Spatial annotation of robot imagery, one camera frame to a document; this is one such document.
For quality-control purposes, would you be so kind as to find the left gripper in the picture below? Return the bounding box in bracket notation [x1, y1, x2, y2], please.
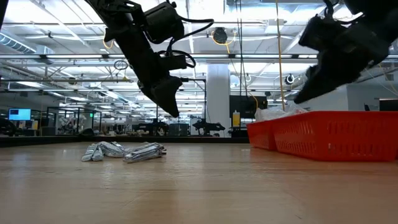
[103, 1, 187, 118]

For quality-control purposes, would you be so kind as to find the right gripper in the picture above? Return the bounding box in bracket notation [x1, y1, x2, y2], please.
[293, 14, 398, 105]

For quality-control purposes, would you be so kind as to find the white building pillar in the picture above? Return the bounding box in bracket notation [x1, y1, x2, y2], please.
[206, 64, 231, 138]

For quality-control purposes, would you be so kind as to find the red plastic mesh basket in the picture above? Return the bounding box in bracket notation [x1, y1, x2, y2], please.
[247, 120, 277, 151]
[272, 111, 398, 162]

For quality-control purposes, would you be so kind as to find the black monitor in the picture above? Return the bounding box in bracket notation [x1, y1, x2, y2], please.
[378, 98, 398, 112]

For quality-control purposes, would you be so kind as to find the black cabinet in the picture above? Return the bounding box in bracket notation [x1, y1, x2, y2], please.
[229, 95, 269, 122]

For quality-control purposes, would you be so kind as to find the blue-screen computer monitor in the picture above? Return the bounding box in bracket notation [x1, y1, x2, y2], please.
[8, 108, 32, 122]

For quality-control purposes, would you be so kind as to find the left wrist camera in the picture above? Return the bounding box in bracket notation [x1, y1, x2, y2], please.
[160, 52, 190, 71]

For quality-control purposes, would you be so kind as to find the black background station frame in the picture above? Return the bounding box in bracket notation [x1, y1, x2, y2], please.
[155, 77, 208, 138]
[46, 106, 103, 136]

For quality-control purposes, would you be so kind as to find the hanging black cable coil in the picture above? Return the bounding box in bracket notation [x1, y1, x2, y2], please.
[113, 60, 129, 72]

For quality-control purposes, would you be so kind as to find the large black cable reel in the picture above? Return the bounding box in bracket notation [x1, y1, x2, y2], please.
[212, 27, 229, 45]

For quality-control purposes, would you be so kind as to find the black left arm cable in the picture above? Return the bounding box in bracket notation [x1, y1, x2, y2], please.
[166, 17, 215, 71]

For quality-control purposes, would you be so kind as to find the long black hanging cable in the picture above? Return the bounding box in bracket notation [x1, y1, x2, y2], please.
[235, 0, 249, 98]

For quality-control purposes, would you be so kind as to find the black aluminium table frame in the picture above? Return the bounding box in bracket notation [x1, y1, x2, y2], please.
[0, 135, 251, 148]

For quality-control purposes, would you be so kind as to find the silver ventilation duct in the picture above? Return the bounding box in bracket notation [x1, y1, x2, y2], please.
[0, 32, 38, 55]

